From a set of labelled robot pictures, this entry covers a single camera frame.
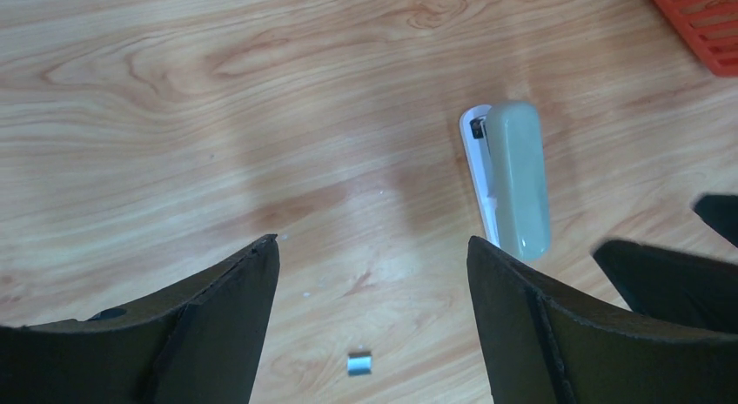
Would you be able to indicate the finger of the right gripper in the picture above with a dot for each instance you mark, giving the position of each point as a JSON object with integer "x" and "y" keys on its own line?
{"x": 676, "y": 287}
{"x": 719, "y": 212}

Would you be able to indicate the red plastic basket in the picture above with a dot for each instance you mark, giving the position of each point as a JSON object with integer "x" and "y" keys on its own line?
{"x": 709, "y": 28}

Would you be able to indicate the small staple strip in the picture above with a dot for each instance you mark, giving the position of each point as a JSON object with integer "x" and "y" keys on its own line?
{"x": 359, "y": 363}

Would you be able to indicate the grey white stapler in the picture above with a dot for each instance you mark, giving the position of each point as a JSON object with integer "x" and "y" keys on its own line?
{"x": 504, "y": 152}

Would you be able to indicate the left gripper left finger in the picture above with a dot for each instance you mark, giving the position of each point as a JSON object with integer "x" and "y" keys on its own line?
{"x": 196, "y": 341}

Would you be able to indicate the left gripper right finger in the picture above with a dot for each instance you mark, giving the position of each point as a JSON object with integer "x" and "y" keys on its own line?
{"x": 546, "y": 342}

